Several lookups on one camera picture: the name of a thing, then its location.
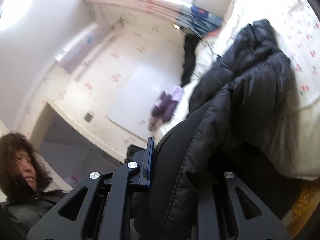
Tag black puffer jacket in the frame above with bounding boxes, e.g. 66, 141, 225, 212
133, 20, 300, 239

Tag purple folded clothes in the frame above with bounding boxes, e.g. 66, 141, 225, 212
148, 85, 184, 132

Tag person with brown hair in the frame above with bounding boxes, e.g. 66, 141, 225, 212
1, 133, 68, 239

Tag blue patterned curtain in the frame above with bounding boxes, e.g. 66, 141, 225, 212
176, 3, 222, 37

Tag white cherry print quilt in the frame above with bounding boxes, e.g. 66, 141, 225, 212
154, 0, 319, 181

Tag grey wall switch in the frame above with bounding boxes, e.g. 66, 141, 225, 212
84, 112, 94, 123

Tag white wall air conditioner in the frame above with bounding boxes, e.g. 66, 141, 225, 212
54, 23, 98, 62

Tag black garment near wall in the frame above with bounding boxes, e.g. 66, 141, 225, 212
180, 34, 200, 87

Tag black charging cable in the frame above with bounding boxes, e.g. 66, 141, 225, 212
201, 38, 223, 59

